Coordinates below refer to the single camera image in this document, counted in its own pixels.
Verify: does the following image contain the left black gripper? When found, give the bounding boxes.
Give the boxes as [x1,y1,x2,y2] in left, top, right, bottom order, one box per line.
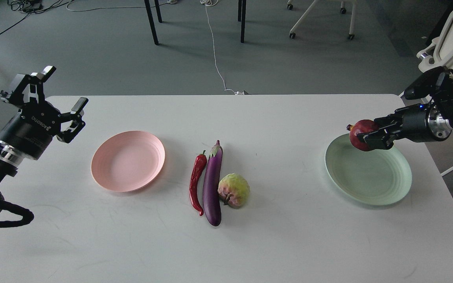
[0,66,88,160]

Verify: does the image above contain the green custard apple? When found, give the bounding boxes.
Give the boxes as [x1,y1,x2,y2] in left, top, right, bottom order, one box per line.
[217,173,250,208]

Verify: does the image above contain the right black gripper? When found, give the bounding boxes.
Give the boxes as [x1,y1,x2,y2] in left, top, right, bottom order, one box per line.
[357,106,435,150]

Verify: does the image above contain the pink plate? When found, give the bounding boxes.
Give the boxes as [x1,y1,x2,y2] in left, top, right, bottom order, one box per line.
[90,130,166,192]

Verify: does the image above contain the black table legs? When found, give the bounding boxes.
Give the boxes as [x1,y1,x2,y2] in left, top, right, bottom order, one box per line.
[143,0,247,46]

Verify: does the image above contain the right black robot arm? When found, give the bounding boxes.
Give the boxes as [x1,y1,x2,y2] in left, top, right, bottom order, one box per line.
[348,66,453,152]

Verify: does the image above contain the purple eggplant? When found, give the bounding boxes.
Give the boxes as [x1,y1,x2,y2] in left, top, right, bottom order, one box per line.
[203,140,223,227]

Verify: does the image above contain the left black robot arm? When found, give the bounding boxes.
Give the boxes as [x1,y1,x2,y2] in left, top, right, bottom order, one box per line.
[0,66,88,228]

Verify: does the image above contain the green plate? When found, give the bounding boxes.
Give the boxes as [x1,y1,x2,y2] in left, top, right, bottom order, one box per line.
[324,134,413,206]

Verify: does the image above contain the red chili pepper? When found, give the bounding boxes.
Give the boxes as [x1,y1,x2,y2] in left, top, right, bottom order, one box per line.
[188,150,208,216]

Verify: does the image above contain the white cable on floor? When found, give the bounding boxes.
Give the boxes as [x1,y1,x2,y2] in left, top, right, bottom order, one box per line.
[200,0,245,95]

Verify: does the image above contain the black cables on floor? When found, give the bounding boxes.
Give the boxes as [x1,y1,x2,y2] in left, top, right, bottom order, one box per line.
[0,0,74,47]

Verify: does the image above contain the red pomegranate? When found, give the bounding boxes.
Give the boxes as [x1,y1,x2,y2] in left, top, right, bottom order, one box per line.
[346,119,379,152]

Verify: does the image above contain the white chair base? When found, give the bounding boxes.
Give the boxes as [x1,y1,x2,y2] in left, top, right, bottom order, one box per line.
[287,0,358,40]

